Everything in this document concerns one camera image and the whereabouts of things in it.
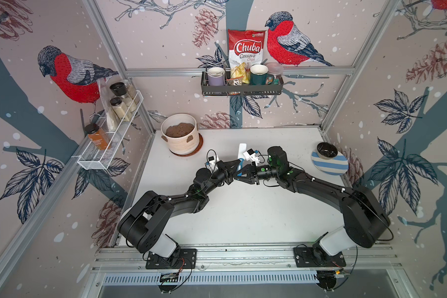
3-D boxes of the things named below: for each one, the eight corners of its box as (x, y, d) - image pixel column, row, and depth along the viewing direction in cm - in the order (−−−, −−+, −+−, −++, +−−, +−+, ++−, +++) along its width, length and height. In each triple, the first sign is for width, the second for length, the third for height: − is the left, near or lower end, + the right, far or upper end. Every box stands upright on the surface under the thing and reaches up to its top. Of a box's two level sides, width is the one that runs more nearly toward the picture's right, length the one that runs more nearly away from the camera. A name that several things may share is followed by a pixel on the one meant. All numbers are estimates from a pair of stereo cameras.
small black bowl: (317, 160, 105) (321, 154, 101) (312, 147, 112) (316, 141, 107) (336, 160, 105) (341, 154, 101) (330, 147, 112) (334, 141, 107)
